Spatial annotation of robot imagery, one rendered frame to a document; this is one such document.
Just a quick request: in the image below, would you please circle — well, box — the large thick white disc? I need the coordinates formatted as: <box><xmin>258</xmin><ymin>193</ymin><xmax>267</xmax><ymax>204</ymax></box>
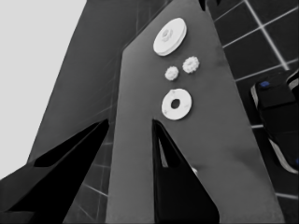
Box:
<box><xmin>152</xmin><ymin>17</ymin><xmax>188</xmax><ymax>57</ymax></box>

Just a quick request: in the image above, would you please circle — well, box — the larger white toothed gear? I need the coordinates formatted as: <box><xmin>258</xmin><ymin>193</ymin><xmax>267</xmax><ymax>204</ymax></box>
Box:
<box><xmin>181</xmin><ymin>55</ymin><xmax>201</xmax><ymax>75</ymax></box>

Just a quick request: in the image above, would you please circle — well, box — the white round pinned carrier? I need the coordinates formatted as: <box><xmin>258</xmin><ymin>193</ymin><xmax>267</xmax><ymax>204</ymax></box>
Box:
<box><xmin>161</xmin><ymin>88</ymin><xmax>193</xmax><ymax>121</ymax></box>

